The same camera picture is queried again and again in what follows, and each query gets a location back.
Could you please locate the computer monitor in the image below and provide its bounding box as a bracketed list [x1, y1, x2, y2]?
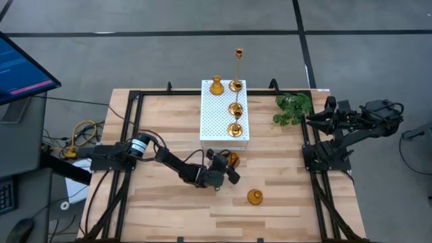
[0, 32, 62, 106]

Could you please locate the black computer mouse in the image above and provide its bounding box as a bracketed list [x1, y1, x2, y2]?
[5, 218, 35, 243]

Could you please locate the black aluminium table frame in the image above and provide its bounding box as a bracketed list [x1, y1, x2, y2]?
[77, 79, 372, 243]

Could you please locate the grey monitor stand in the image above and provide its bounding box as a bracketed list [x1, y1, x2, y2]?
[0, 96, 33, 124]

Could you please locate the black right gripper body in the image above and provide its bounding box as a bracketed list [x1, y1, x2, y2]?
[325, 95, 360, 136]

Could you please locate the grey desk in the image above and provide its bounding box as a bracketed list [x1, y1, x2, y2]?
[0, 92, 53, 243]

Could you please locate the thin black cable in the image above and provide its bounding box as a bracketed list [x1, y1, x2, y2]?
[32, 95, 168, 149]

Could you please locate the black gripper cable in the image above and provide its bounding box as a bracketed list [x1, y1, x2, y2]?
[184, 148, 207, 167]

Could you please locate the white perforated metal shelf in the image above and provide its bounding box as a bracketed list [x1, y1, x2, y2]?
[199, 79, 251, 151]

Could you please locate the black floor cable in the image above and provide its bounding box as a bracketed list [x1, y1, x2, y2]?
[398, 130, 432, 176]

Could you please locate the yellow cable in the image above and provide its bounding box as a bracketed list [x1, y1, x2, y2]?
[68, 119, 98, 159]

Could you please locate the short brass candlestick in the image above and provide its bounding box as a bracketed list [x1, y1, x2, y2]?
[227, 109, 244, 138]

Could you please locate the medium brass candlestick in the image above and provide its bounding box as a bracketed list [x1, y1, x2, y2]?
[227, 82, 244, 116]

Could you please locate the amber ribbed glass candle holder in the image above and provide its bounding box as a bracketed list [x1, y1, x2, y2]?
[209, 75, 225, 96]
[247, 188, 264, 206]
[226, 152, 241, 169]

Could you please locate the white paper sheet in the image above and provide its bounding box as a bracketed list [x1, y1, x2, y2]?
[64, 158, 93, 205]

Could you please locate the black keyboard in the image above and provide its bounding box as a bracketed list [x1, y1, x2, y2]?
[0, 177, 19, 215]

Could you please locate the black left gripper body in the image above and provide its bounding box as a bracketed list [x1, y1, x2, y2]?
[194, 155, 229, 190]

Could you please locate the tall brass candlestick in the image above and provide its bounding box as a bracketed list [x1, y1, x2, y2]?
[229, 47, 245, 93]

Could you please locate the green artificial plant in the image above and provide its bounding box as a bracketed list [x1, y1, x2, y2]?
[272, 92, 314, 127]

